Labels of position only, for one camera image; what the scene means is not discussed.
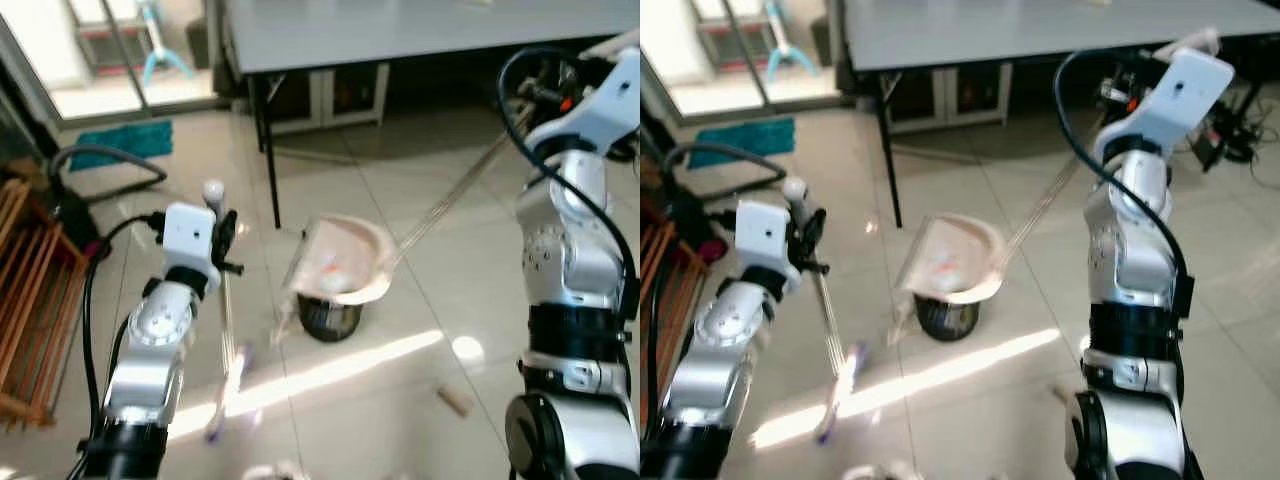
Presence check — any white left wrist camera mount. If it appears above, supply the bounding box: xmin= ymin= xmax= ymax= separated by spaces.
xmin=160 ymin=203 xmax=220 ymax=272
xmin=734 ymin=198 xmax=798 ymax=278

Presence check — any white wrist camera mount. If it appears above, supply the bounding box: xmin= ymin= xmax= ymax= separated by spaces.
xmin=160 ymin=203 xmax=220 ymax=272
xmin=1093 ymin=45 xmax=1237 ymax=167
xmin=734 ymin=198 xmax=798 ymax=278
xmin=524 ymin=44 xmax=641 ymax=159

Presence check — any grey table with black legs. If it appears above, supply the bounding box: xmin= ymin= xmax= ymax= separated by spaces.
xmin=221 ymin=0 xmax=641 ymax=230
xmin=839 ymin=0 xmax=1280 ymax=230

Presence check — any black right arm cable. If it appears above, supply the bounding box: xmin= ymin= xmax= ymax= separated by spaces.
xmin=1053 ymin=47 xmax=1196 ymax=301
xmin=496 ymin=46 xmax=641 ymax=306

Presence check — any light blue mop stand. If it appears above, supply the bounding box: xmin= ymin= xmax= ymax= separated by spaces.
xmin=758 ymin=0 xmax=813 ymax=87
xmin=138 ymin=0 xmax=197 ymax=88

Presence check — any white broom with purple bristles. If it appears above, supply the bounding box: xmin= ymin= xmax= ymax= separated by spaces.
xmin=202 ymin=178 xmax=253 ymax=444
xmin=782 ymin=177 xmax=871 ymax=445

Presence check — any black floor cable tangle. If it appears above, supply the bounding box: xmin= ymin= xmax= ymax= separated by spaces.
xmin=1188 ymin=78 xmax=1273 ymax=173

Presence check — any wooden slatted rack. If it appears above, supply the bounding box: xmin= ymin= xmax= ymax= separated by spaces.
xmin=0 ymin=178 xmax=91 ymax=433
xmin=640 ymin=192 xmax=717 ymax=431

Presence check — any black vacuum cleaner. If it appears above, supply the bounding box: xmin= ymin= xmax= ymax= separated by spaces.
xmin=672 ymin=190 xmax=729 ymax=263
xmin=52 ymin=188 xmax=103 ymax=256

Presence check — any grey vacuum hose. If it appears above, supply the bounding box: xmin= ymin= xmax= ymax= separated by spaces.
xmin=661 ymin=141 xmax=787 ymax=201
xmin=48 ymin=144 xmax=169 ymax=203

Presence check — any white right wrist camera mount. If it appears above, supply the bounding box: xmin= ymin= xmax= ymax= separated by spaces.
xmin=1093 ymin=45 xmax=1237 ymax=167
xmin=524 ymin=44 xmax=641 ymax=159

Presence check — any crumpled white paper scrap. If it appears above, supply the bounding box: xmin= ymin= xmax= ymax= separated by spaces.
xmin=268 ymin=304 xmax=302 ymax=348
xmin=888 ymin=304 xmax=919 ymax=346

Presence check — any white glass-door cabinet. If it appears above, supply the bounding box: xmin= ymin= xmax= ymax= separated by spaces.
xmin=884 ymin=62 xmax=1013 ymax=137
xmin=266 ymin=62 xmax=392 ymax=137

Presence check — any teal floor mat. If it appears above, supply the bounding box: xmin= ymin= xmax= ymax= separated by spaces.
xmin=69 ymin=119 xmax=174 ymax=159
xmin=689 ymin=117 xmax=797 ymax=170

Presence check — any orange long-handled dustpan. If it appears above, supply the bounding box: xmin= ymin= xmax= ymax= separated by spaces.
xmin=282 ymin=40 xmax=626 ymax=307
xmin=892 ymin=28 xmax=1223 ymax=307

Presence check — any black mesh waste bin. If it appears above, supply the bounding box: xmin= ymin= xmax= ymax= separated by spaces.
xmin=297 ymin=294 xmax=364 ymax=344
xmin=914 ymin=294 xmax=980 ymax=344

